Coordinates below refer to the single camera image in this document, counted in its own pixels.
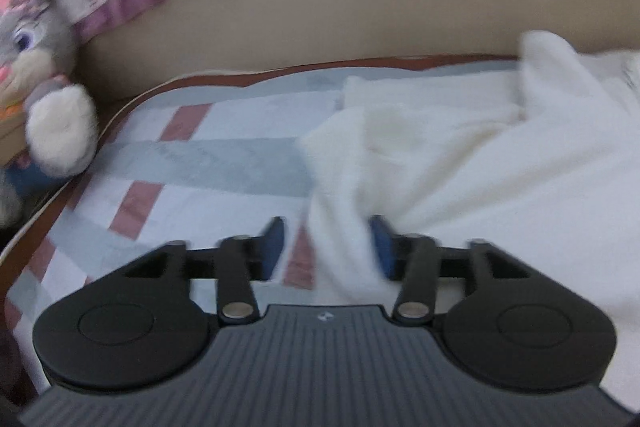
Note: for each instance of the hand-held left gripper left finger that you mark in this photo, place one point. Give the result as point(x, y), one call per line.
point(272, 252)

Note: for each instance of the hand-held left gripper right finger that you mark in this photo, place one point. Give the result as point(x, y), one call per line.
point(384, 252)

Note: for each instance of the grey plush rabbit toy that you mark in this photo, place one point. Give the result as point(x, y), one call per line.
point(60, 132)

